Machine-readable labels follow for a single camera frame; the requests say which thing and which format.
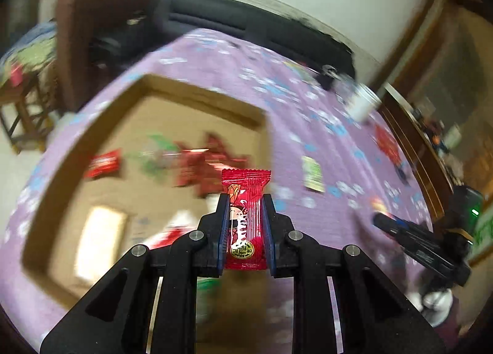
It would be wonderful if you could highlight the wooden stool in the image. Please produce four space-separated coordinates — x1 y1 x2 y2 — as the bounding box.
0 80 58 155

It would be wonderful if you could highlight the pink snack packet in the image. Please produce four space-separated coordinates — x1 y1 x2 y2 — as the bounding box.
148 213 199 249

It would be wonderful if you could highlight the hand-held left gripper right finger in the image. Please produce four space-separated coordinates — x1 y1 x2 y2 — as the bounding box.
263 193 447 354

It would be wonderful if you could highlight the brown wooden chair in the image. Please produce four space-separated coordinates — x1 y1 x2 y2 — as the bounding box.
54 0 157 110

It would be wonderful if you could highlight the red patterned bag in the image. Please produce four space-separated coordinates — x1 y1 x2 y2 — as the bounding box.
374 122 404 170

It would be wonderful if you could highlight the green white snack packet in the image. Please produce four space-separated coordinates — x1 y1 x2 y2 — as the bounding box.
196 276 222 326

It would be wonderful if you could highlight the person's right hand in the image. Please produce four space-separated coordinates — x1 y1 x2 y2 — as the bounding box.
414 281 456 328

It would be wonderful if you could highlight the cardboard box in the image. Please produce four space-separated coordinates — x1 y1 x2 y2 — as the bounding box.
22 73 275 339

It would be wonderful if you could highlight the colourful printed cloth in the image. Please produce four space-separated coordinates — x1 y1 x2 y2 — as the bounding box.
0 22 58 87

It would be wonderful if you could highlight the wooden cabinet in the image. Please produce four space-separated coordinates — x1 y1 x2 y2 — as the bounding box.
379 0 493 224

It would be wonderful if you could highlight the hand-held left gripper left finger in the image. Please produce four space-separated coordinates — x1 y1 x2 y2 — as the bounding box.
40 193 230 354

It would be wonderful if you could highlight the green-ended clear snack packet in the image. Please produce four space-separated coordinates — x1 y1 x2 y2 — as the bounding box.
136 134 178 182

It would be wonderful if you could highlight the white plastic jar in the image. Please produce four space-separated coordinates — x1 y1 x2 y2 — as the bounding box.
348 82 383 122

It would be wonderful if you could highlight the red triangular snack packet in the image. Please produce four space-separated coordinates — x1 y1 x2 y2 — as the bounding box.
85 148 123 180

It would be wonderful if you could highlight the black sofa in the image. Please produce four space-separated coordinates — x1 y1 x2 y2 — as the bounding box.
150 0 356 78

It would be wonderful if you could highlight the black small object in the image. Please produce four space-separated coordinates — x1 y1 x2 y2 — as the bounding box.
319 64 340 92

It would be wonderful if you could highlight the small red cartoon candy packet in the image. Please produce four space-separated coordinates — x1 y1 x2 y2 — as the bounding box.
221 168 272 271

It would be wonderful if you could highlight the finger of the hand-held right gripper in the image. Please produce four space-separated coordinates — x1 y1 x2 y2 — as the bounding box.
372 211 473 287

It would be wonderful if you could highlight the brown snack packet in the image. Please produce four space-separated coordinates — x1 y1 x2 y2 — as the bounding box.
174 132 252 197

